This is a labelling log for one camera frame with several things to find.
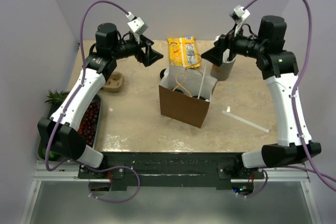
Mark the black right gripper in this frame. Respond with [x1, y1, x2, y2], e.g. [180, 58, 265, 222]
[202, 22, 266, 66]

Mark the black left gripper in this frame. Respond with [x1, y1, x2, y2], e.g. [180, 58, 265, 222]
[111, 32, 163, 66]

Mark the black plastic cup lid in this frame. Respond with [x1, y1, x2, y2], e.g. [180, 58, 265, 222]
[172, 86, 184, 93]

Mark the brown paper bag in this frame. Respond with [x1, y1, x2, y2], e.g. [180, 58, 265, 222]
[159, 65, 217, 128]

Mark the white straw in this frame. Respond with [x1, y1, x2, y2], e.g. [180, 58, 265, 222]
[198, 63, 208, 96]
[222, 110, 269, 133]

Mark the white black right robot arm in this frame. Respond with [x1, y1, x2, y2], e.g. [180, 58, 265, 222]
[201, 15, 321, 178]

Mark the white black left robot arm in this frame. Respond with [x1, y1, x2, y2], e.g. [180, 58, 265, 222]
[37, 18, 163, 178]

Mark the grey straw holder cup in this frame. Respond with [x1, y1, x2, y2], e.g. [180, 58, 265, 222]
[210, 60, 235, 81]

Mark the yellow snack bag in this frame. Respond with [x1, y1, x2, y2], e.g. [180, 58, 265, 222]
[167, 36, 201, 68]

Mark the cardboard cup carrier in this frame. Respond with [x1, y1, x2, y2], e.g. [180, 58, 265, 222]
[102, 72, 124, 93]

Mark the purple grapes bunch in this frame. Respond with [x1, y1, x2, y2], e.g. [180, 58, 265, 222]
[78, 100, 100, 147]

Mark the small pineapple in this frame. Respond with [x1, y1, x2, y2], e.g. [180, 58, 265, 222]
[45, 90, 68, 104]

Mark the green lime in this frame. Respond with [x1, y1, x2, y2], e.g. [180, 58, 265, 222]
[41, 148, 59, 161]

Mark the green fruit tray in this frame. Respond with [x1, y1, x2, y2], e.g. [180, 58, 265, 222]
[45, 90, 102, 148]

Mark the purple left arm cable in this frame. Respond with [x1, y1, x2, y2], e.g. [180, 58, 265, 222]
[45, 0, 141, 203]

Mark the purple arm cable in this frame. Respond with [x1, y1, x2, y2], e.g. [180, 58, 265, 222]
[45, 0, 141, 203]
[230, 0, 336, 198]

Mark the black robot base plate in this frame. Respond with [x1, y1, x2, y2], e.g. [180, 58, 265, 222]
[78, 152, 264, 190]

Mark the aluminium frame rail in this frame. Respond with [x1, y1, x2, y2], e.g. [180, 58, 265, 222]
[18, 159, 90, 224]

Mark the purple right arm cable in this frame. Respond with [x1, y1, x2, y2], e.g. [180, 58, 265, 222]
[230, 0, 336, 198]

